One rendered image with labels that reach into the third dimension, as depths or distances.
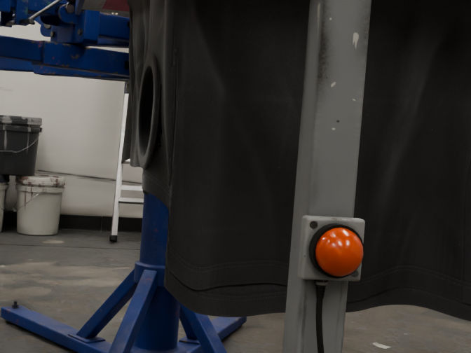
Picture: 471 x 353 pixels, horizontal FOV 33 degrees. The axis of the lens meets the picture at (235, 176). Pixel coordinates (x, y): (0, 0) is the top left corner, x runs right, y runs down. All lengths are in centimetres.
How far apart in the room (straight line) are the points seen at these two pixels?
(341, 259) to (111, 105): 497
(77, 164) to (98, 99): 47
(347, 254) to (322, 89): 13
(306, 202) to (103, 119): 492
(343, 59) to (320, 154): 8
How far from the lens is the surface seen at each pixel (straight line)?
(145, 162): 97
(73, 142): 552
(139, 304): 216
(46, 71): 241
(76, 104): 552
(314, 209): 64
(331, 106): 64
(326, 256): 61
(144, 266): 224
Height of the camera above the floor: 73
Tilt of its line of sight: 3 degrees down
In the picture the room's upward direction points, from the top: 4 degrees clockwise
